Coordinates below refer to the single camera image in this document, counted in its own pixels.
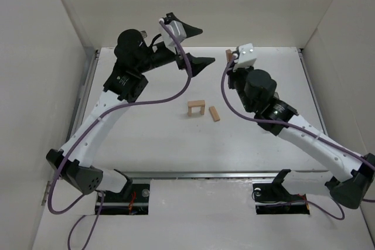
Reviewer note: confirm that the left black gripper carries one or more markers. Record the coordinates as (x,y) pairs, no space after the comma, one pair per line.
(178,47)

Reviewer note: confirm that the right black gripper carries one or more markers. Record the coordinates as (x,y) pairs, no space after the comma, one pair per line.
(232,74)

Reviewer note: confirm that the engraved wood block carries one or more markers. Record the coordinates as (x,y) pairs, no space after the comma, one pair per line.
(229,55)

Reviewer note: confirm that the plain wood block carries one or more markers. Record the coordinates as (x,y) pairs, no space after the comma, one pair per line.
(197,103)

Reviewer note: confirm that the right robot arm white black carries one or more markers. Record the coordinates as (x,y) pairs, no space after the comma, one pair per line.
(348,174)

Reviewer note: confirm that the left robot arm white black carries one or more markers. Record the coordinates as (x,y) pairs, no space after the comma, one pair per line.
(73,162)

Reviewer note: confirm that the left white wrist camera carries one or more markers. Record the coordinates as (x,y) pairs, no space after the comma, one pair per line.
(172,31)

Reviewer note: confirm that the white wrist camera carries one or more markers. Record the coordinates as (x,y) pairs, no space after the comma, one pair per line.
(172,31)
(246,56)

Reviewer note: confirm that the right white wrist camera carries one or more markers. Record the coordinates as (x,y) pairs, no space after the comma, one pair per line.
(246,56)

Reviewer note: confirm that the aluminium table frame rail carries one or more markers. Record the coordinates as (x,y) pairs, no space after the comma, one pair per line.
(158,138)

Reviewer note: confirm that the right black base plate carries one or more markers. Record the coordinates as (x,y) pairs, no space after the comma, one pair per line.
(273,199)

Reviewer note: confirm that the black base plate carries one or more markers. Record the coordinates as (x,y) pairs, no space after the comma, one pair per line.
(273,199)
(136,203)

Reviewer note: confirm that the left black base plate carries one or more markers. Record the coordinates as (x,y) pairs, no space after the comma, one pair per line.
(136,203)

